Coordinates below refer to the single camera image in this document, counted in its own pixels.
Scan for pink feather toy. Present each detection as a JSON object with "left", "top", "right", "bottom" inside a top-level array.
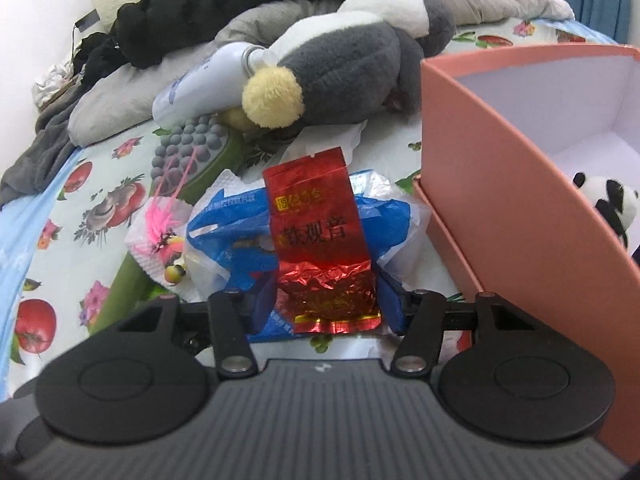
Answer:
[{"left": 142, "top": 150, "right": 201, "bottom": 286}]

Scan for black garment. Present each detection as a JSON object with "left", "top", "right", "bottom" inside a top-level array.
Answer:
[{"left": 72, "top": 32, "right": 126, "bottom": 91}]

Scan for white embossed paper towel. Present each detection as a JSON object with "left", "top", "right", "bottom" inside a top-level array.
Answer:
[{"left": 124, "top": 169, "right": 251, "bottom": 291}]

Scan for white crumpled clothes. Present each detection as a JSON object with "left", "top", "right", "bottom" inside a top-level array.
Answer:
[{"left": 32, "top": 57, "right": 81, "bottom": 108}]

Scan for red foil tea packet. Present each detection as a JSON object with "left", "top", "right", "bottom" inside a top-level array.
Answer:
[{"left": 262, "top": 146, "right": 382, "bottom": 335}]

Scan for dark grey fleece blanket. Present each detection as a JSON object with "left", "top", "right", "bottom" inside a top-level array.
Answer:
[{"left": 0, "top": 77, "right": 93, "bottom": 208}]

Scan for green massage hammer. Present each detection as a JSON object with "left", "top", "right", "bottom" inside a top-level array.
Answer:
[{"left": 90, "top": 112, "right": 261, "bottom": 336}]

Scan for thin white tissue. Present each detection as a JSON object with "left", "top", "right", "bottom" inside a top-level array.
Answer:
[{"left": 280, "top": 122, "right": 368, "bottom": 173}]

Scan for panda plush toy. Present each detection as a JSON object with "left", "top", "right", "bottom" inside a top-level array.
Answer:
[{"left": 572, "top": 172, "right": 638, "bottom": 251}]

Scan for grey penguin plush toy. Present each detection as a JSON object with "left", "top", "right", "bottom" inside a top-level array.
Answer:
[{"left": 220, "top": 0, "right": 456, "bottom": 131}]

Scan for black puffer jacket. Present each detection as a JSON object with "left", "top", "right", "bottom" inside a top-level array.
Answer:
[{"left": 115, "top": 0, "right": 431, "bottom": 68}]

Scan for white lotion bottle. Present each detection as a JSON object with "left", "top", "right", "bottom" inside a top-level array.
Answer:
[{"left": 152, "top": 42, "right": 278, "bottom": 128}]

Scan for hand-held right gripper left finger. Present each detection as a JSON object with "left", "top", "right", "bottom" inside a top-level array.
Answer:
[{"left": 117, "top": 280, "right": 278, "bottom": 378}]

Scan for blue white plastic bag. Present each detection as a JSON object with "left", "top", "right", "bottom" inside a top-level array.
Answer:
[{"left": 185, "top": 170, "right": 433, "bottom": 343}]

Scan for pink cardboard box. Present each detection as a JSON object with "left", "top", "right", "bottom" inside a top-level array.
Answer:
[{"left": 412, "top": 42, "right": 640, "bottom": 446}]

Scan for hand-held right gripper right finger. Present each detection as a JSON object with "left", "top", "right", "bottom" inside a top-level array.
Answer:
[{"left": 375, "top": 270, "right": 538, "bottom": 378}]

